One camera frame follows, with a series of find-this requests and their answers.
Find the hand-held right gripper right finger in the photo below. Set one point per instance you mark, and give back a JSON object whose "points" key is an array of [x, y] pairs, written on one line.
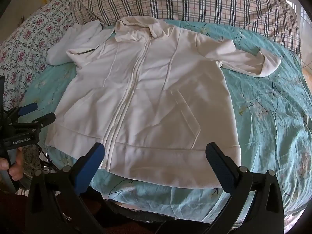
{"points": [[219, 168]]}

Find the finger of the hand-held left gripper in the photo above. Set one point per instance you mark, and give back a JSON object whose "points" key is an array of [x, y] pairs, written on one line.
{"points": [[47, 118], [29, 108]]}

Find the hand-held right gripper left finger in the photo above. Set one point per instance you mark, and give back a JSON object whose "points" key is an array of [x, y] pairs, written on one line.
{"points": [[89, 166]]}

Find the white zip jacket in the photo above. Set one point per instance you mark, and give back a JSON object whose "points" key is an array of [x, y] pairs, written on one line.
{"points": [[146, 97]]}

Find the person's left hand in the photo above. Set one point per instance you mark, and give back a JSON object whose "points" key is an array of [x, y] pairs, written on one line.
{"points": [[15, 167]]}

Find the pink floral cloth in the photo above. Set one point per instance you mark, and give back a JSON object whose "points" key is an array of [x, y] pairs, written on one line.
{"points": [[26, 46]]}

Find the teal floral bed sheet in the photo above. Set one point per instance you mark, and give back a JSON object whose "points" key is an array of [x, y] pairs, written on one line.
{"points": [[268, 107]]}

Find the plaid pillow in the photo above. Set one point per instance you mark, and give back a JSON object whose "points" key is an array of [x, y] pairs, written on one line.
{"points": [[195, 2]]}

